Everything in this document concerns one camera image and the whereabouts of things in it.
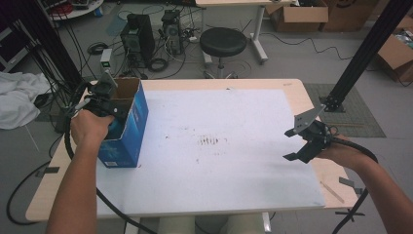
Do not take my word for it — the white power supply unit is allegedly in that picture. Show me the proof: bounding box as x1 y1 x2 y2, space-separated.
99 48 114 74

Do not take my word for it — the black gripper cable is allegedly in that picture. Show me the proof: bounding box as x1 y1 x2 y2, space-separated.
63 81 158 234
330 136 380 234

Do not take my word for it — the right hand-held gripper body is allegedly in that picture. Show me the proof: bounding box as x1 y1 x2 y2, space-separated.
293 103 334 152

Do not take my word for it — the looped black floor cable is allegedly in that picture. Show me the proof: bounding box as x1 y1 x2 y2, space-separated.
6 160 53 226

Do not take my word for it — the black stand with cables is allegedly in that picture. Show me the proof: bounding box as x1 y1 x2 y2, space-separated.
11 0 87 97

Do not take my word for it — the white table sheet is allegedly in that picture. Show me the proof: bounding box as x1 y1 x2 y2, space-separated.
94 89 326 218

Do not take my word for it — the gray floor mat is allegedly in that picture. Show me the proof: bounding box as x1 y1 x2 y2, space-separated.
303 82 387 138

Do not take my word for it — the black round stool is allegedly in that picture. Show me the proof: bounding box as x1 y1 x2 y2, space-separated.
199 26 248 80

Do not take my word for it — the white cloth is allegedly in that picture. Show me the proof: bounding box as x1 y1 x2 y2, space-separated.
0 70 51 131

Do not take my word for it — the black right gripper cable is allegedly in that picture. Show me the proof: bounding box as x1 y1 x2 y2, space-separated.
330 136 380 234

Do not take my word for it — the tall brown cardboard box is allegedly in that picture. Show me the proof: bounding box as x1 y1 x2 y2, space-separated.
319 0 382 33

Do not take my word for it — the round white table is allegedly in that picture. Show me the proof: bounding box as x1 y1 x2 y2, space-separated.
38 0 105 21

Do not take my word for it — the thin wooden stick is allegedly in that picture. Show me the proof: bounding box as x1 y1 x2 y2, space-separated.
319 180 346 205

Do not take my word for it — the person's left hand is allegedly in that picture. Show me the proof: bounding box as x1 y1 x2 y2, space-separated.
70 109 116 154

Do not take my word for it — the gray cable plug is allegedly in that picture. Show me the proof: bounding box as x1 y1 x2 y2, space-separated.
74 98 93 112

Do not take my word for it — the small black computer tower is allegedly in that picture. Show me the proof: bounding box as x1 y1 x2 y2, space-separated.
161 9 185 56

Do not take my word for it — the person's right leg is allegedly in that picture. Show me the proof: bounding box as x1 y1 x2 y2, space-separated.
225 212 266 234

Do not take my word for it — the gray tape piece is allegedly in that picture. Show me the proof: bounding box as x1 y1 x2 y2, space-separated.
338 176 363 196

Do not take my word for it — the cardboard box with contents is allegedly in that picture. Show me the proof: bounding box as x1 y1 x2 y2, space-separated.
375 15 413 83

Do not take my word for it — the blue cardboard box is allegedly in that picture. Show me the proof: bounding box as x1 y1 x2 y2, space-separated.
96 76 150 169

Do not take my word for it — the white background desk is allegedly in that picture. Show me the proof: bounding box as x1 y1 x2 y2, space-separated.
194 0 300 64

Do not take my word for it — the black metal frame post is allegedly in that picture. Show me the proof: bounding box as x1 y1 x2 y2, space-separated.
320 0 413 113

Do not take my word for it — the coiled black cable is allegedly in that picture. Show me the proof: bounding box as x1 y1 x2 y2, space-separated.
147 57 170 73

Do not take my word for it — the long black floor cable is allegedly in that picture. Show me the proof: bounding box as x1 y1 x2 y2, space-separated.
258 31 356 61

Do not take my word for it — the dark tape strip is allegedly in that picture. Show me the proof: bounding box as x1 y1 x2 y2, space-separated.
34 166 61 178

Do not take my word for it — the black floor tape cross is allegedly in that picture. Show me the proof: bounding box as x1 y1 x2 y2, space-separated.
334 209 366 224

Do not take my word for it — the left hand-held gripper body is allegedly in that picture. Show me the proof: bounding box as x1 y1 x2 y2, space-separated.
85 71 136 124

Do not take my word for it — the open flat cardboard box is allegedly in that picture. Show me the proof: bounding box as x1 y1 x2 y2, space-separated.
265 0 330 33

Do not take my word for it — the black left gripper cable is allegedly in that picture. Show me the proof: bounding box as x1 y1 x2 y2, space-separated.
63 81 158 234

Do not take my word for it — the large black computer tower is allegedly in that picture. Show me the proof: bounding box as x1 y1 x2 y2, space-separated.
119 13 157 69

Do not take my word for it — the person's right hand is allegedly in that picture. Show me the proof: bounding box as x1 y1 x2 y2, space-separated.
316 135 375 172

